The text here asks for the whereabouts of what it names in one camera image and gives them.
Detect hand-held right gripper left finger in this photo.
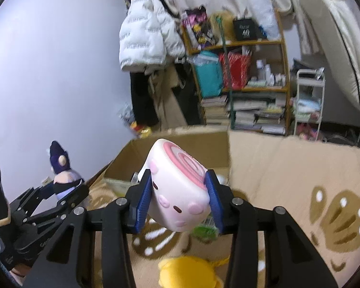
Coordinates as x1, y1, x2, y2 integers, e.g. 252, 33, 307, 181
22, 169, 153, 288

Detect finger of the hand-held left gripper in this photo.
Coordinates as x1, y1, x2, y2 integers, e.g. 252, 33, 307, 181
9, 181, 58, 216
24, 183, 90, 231

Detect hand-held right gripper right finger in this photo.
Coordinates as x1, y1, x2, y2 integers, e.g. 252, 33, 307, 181
204, 169, 339, 288

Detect purple haired plush doll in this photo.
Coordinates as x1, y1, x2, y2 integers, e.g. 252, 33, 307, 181
49, 140, 85, 201

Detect pink roll cake plush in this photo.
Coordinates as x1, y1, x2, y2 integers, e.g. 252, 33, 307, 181
139, 138, 214, 232

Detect printed cardboard box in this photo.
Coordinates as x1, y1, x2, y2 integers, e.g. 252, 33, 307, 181
103, 126, 231, 198

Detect green tissue packet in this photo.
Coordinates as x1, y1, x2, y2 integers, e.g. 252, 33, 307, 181
192, 216, 221, 242

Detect yellow plush toy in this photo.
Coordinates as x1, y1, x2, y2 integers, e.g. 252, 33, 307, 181
157, 255, 225, 288

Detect colourful snack bags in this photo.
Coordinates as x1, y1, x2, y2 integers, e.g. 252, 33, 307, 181
118, 103, 153, 138

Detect stack of books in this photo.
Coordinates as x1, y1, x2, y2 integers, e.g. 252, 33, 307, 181
201, 95, 230, 125

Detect pile of magazines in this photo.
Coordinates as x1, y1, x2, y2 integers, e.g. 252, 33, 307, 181
232, 94, 287, 135

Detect black coat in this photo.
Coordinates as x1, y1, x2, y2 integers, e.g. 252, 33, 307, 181
130, 70, 160, 126

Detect beige coat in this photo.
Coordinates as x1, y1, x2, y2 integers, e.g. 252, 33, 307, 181
148, 66, 189, 129

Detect wooden shelf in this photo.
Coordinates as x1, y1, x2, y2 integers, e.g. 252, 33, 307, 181
180, 9, 290, 135

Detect teal bag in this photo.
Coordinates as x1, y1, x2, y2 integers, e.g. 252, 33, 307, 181
193, 51, 224, 98

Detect green pole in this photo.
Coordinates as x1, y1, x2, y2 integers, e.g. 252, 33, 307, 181
216, 16, 236, 131

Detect red gift bag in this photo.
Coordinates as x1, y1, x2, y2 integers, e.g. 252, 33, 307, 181
218, 51, 252, 90

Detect group of cosmetic bottles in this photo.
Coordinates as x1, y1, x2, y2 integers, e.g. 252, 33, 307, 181
255, 60, 287, 86

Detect clear plastic bag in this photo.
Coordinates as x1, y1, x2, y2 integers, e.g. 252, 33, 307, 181
186, 51, 219, 66

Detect white trolley cart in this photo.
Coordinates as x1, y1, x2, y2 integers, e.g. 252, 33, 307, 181
293, 69, 326, 141

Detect black bag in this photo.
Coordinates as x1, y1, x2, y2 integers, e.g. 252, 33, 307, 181
292, 58, 324, 80

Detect white puffer jacket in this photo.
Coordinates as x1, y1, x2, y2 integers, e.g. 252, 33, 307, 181
119, 0, 186, 74

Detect black box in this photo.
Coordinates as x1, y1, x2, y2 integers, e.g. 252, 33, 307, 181
232, 18, 263, 41

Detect colourful printed bag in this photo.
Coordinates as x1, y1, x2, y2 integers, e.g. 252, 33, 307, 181
181, 5, 218, 50

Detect blond wig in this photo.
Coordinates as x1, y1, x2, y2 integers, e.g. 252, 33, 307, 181
210, 10, 236, 44

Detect white plastic bag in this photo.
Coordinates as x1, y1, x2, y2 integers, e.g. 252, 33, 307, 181
247, 0, 281, 39

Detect white recliner chair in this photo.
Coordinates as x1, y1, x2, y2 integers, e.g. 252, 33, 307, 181
300, 0, 360, 117

